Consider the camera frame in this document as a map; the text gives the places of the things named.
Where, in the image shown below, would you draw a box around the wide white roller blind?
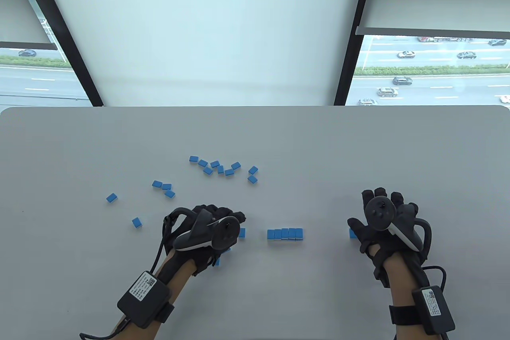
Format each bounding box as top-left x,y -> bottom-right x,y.
35,0 -> 367,106

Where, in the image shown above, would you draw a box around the person's left forearm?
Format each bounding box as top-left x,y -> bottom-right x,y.
113,248 -> 196,340

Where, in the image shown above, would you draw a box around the black white handheld controller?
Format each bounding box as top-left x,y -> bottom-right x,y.
163,207 -> 241,255
365,195 -> 433,254

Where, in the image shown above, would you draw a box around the person's right hand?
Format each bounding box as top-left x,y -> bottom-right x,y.
347,188 -> 433,289

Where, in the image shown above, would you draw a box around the black window frame pillar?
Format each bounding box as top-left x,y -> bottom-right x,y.
334,0 -> 378,106
16,0 -> 105,107

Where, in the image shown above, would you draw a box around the person's left hand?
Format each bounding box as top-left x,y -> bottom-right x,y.
163,204 -> 247,277

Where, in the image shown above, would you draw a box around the blue mahjong tiles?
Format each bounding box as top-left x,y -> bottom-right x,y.
106,156 -> 259,267

